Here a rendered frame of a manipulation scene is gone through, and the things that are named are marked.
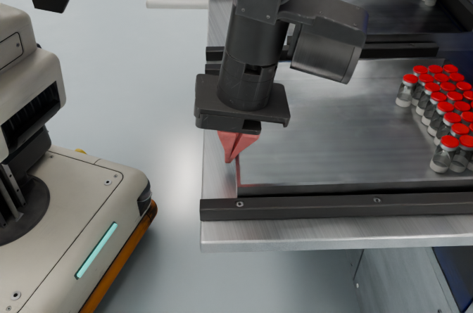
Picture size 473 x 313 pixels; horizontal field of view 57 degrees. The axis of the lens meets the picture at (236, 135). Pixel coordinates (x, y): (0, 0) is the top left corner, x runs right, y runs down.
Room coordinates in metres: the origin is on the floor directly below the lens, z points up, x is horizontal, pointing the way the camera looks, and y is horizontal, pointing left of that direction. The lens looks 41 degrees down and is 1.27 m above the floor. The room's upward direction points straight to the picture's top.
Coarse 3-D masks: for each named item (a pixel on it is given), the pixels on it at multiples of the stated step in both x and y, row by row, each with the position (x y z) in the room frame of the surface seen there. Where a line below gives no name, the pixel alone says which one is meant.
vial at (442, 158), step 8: (448, 136) 0.39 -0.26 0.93; (440, 144) 0.39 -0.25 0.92; (448, 144) 0.38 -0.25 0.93; (456, 144) 0.38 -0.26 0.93; (440, 152) 0.38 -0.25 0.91; (448, 152) 0.38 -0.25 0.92; (432, 160) 0.39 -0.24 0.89; (440, 160) 0.38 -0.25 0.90; (448, 160) 0.38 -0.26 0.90; (432, 168) 0.38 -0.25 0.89; (440, 168) 0.38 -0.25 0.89; (448, 168) 0.38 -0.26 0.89
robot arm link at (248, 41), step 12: (240, 24) 0.36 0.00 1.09; (252, 24) 0.36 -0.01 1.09; (264, 24) 0.36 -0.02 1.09; (276, 24) 0.36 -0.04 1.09; (288, 24) 0.37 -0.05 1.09; (300, 24) 0.36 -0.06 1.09; (228, 36) 0.38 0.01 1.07; (240, 36) 0.36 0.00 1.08; (252, 36) 0.36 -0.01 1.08; (264, 36) 0.36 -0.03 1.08; (276, 36) 0.36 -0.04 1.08; (228, 48) 0.37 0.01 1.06; (240, 48) 0.36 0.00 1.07; (252, 48) 0.36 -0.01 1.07; (264, 48) 0.36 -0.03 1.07; (276, 48) 0.36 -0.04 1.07; (240, 60) 0.36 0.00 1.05; (252, 60) 0.36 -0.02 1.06; (264, 60) 0.36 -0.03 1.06; (276, 60) 0.37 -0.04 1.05
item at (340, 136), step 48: (288, 96) 0.54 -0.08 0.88; (336, 96) 0.54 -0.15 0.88; (384, 96) 0.54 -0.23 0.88; (288, 144) 0.43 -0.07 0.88; (336, 144) 0.43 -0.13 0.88; (384, 144) 0.43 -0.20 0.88; (432, 144) 0.43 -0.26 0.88; (240, 192) 0.32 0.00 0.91; (288, 192) 0.33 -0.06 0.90; (336, 192) 0.33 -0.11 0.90; (384, 192) 0.33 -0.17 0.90; (432, 192) 0.33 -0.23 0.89
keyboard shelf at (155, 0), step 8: (152, 0) 1.06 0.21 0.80; (160, 0) 1.06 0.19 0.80; (168, 0) 1.06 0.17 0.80; (176, 0) 1.06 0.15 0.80; (184, 0) 1.06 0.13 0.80; (192, 0) 1.06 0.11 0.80; (200, 0) 1.06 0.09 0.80; (160, 8) 1.05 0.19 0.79; (168, 8) 1.05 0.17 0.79; (176, 8) 1.05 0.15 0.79; (184, 8) 1.05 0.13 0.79; (192, 8) 1.05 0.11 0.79; (200, 8) 1.05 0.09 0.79
